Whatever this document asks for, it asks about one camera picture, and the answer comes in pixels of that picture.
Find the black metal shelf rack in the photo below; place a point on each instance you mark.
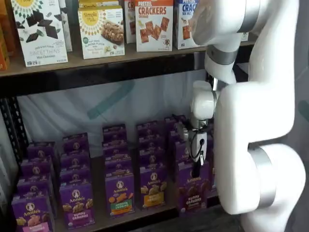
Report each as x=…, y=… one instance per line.
x=72, y=79

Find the brown shelf board purple boxes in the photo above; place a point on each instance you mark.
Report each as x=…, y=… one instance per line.
x=97, y=174

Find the purple box light pink patch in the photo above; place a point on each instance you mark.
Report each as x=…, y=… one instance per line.
x=32, y=212

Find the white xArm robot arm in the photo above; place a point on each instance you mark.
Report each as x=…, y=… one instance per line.
x=253, y=120

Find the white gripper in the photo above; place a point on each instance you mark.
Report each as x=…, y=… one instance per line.
x=196, y=142

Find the purple box magenta patch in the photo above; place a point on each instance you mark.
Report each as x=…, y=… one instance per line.
x=77, y=205

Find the brown shelf board crackers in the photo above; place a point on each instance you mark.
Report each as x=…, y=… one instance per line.
x=72, y=61

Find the Simple Mills almond bars box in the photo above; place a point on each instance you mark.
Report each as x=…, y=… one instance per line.
x=101, y=33

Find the white cracker box dark diamonds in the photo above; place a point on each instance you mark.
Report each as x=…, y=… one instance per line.
x=66, y=24

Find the purple box green patch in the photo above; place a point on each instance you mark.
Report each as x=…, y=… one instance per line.
x=119, y=193

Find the purple box brown patch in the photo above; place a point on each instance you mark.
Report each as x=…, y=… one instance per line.
x=193, y=193

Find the blue sea salt crackers box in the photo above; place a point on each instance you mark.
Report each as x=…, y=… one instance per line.
x=183, y=24

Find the purple box yellow patch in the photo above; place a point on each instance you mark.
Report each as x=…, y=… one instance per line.
x=153, y=186
x=152, y=158

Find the purple Annie's snack box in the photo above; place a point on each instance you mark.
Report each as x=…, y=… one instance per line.
x=147, y=129
x=74, y=177
x=179, y=152
x=74, y=160
x=150, y=143
x=115, y=147
x=41, y=152
x=171, y=120
x=76, y=145
x=118, y=172
x=174, y=136
x=114, y=133
x=118, y=161
x=36, y=169
x=33, y=186

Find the white backdrop sheet teal marks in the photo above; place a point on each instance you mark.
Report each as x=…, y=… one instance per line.
x=72, y=108

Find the Simple Mills yellow-top box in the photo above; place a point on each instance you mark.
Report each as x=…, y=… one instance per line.
x=99, y=3

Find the orange pretzel crackers box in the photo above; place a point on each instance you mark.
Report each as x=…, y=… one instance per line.
x=154, y=26

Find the white Sweet Thins box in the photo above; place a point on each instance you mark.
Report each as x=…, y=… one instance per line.
x=41, y=36

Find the orange snack box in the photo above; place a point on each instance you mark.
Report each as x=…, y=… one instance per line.
x=3, y=58
x=7, y=14

